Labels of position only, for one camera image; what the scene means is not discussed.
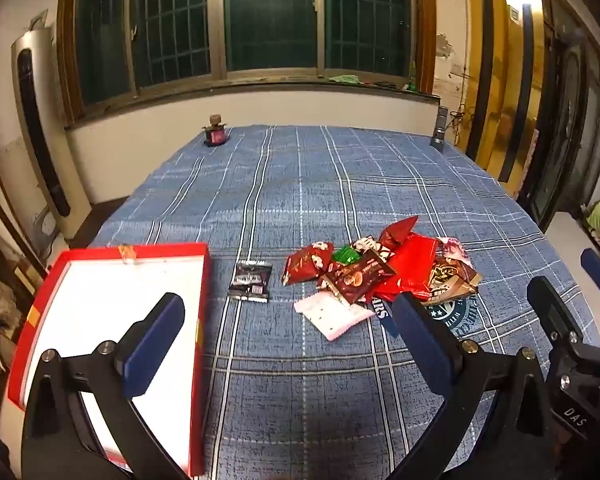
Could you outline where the white pink snack packet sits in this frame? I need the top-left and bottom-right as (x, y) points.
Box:
(293, 292), (376, 342)

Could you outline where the black snack packet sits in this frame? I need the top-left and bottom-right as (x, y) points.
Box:
(227, 261), (273, 303)

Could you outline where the small green snack packet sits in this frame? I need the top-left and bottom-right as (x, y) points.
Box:
(331, 244), (363, 266)

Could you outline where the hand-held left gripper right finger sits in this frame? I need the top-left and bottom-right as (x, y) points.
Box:
(390, 292), (571, 480)

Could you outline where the wooden framed window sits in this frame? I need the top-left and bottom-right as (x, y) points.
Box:
(57, 0), (438, 123)

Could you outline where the standing air conditioner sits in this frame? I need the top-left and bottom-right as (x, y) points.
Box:
(11, 27), (92, 241)

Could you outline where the brown gold snack packet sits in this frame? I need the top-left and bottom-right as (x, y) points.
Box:
(427, 255), (482, 303)

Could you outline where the small dark jar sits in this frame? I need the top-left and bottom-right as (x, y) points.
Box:
(203, 114), (229, 148)

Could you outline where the blue checked tablecloth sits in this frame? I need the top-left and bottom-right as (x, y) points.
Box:
(87, 124), (600, 480)

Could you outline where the brown chocolate snack packet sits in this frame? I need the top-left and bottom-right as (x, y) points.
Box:
(322, 250), (397, 306)

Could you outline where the red popcorn snack packet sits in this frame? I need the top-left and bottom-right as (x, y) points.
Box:
(282, 241), (336, 287)

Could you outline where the red shallow box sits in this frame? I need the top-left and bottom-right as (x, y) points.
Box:
(5, 242), (213, 478)

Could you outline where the large red snack packet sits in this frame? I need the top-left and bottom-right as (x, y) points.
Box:
(372, 234), (440, 303)

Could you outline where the yellow wall panel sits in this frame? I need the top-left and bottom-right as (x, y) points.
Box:
(467, 0), (546, 181)

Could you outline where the long red snack packet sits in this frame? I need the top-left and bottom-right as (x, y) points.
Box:
(378, 216), (419, 251)

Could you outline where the grey cylinder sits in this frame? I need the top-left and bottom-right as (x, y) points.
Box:
(429, 106), (450, 152)

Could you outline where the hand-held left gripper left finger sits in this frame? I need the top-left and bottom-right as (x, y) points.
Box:
(21, 292), (191, 480)

